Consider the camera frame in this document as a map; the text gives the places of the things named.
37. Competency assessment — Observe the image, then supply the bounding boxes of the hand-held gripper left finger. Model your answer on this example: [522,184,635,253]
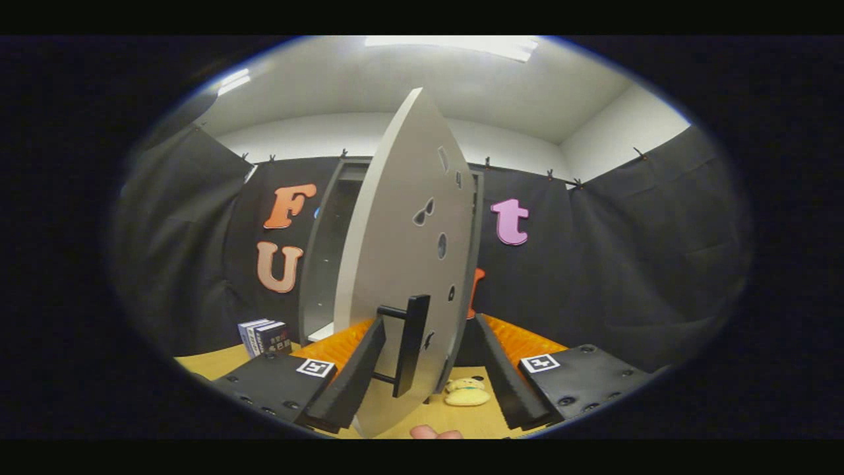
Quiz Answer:
[211,315,388,435]

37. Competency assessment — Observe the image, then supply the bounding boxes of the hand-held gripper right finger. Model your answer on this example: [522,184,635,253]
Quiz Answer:
[471,313,653,431]

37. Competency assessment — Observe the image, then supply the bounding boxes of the black door handle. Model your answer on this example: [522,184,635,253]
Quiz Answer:
[373,294,431,398]

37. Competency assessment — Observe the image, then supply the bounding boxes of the beige cabinet door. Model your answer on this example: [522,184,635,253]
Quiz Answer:
[333,87,477,439]

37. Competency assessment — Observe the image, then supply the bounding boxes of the yellow plush toy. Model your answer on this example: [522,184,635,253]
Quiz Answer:
[443,377,492,407]

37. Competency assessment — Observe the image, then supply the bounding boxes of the dark blue book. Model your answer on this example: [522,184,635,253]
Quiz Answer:
[253,321,292,357]

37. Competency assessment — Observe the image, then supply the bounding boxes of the blue and white book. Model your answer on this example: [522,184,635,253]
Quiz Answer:
[237,319,268,357]

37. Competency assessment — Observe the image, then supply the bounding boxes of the grey cabinet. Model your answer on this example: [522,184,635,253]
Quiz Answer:
[298,156,485,344]

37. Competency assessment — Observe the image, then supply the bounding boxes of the black backdrop cloth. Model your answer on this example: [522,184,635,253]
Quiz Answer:
[112,122,752,380]

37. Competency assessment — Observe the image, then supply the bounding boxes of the long ceiling light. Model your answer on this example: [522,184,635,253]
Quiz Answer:
[216,68,252,97]

